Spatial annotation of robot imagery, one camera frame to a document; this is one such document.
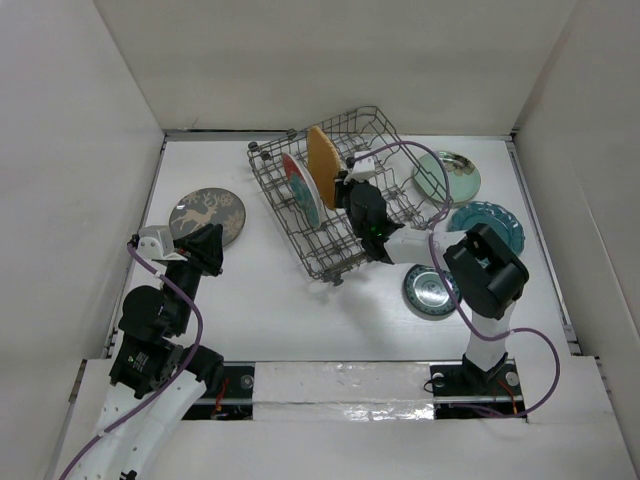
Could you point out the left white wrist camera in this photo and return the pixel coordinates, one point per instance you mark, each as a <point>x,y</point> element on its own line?
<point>155,243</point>

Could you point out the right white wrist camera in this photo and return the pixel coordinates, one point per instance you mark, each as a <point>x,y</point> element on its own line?
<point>360,168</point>

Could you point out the small blue patterned plate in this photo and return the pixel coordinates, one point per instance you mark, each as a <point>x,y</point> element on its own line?
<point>427,293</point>

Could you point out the red plate with teal flower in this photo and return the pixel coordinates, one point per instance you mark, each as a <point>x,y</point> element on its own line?
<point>303,188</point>

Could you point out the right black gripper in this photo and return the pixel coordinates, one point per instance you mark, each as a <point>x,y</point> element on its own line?
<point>341,188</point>

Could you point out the grey plate with deer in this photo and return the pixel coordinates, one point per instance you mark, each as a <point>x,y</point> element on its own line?
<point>209,206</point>

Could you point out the mint green floral plate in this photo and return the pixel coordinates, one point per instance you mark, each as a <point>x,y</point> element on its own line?
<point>463,177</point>

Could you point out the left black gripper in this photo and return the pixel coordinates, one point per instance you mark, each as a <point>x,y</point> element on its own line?
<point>203,247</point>

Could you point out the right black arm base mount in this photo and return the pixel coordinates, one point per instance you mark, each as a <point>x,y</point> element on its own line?
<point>458,393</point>

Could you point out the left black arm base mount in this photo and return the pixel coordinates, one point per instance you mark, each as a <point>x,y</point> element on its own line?
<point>232,400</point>

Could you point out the grey wire dish rack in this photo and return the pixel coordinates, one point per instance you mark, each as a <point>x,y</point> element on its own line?
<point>332,249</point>

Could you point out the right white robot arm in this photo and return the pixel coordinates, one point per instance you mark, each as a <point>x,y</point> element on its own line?
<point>489,276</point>

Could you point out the teal scalloped plate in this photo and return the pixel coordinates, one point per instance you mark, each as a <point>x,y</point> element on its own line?
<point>502,221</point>

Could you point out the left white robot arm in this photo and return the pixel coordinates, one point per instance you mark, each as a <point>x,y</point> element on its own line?
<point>161,367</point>

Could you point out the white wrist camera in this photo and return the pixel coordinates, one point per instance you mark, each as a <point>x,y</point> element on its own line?
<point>360,168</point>
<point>155,243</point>

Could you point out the square woven bamboo plate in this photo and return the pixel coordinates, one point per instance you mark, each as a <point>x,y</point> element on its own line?
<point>323,164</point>

